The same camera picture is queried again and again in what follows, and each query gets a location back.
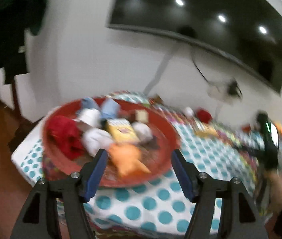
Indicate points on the light blue sock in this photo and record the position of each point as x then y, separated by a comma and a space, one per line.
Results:
110, 109

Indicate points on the red sock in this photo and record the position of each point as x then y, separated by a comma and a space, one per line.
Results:
66, 136

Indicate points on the dark hanging clothes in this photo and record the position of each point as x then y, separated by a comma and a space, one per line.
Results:
17, 16

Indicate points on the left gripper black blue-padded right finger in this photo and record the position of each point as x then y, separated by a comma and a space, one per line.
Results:
239, 215

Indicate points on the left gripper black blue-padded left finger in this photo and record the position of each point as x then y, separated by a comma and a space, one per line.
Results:
38, 217

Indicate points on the white fluffy sock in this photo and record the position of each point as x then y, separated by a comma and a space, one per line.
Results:
95, 139

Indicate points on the white wall socket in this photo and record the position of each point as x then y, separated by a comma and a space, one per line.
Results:
227, 92

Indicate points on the black wall television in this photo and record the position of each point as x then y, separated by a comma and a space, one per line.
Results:
246, 32

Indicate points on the white foam table top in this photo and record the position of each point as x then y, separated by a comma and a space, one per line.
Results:
29, 157

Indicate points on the polka dot tablecloth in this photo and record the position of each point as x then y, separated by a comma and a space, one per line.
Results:
158, 208

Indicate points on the person's right hand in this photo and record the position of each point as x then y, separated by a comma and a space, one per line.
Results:
275, 180

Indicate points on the orange sock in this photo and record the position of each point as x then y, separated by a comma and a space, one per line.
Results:
127, 159

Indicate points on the brown wrapped item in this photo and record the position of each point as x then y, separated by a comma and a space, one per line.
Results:
155, 100

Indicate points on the yellow white small box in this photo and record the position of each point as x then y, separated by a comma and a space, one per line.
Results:
122, 131

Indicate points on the small beige box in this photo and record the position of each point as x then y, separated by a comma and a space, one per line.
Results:
141, 116

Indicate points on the red round tray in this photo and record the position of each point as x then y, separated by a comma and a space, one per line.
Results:
57, 166

